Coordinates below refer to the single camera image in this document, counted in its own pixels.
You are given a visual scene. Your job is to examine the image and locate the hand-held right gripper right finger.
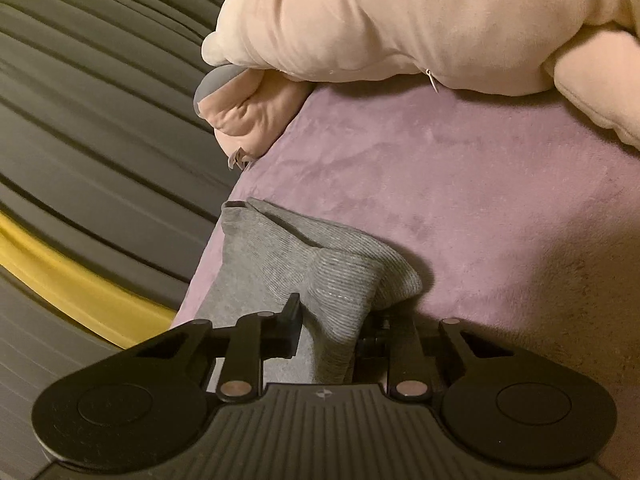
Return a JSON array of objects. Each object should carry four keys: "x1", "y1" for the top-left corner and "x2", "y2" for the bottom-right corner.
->
[{"x1": 357, "y1": 310, "x2": 503, "y2": 403}]

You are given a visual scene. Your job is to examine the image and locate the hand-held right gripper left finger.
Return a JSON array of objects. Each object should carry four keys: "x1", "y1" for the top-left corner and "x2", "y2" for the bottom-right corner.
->
[{"x1": 134, "y1": 292, "x2": 302, "y2": 403}]

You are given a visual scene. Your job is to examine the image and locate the grey pants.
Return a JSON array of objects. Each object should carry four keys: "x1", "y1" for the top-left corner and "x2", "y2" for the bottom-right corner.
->
[{"x1": 186, "y1": 198, "x2": 424, "y2": 388}]

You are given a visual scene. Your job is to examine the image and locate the pink fleece blanket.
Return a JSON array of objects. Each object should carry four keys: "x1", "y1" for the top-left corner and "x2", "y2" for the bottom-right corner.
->
[{"x1": 170, "y1": 82, "x2": 640, "y2": 391}]

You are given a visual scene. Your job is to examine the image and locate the yellow curtain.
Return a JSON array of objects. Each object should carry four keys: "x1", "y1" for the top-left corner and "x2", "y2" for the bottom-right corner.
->
[{"x1": 0, "y1": 209, "x2": 179, "y2": 352}]

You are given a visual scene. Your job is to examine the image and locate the grey pleated curtain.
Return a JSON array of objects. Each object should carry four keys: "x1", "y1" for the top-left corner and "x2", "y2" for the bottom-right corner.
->
[
  {"x1": 0, "y1": 0, "x2": 241, "y2": 293},
  {"x1": 0, "y1": 274, "x2": 121, "y2": 480}
]

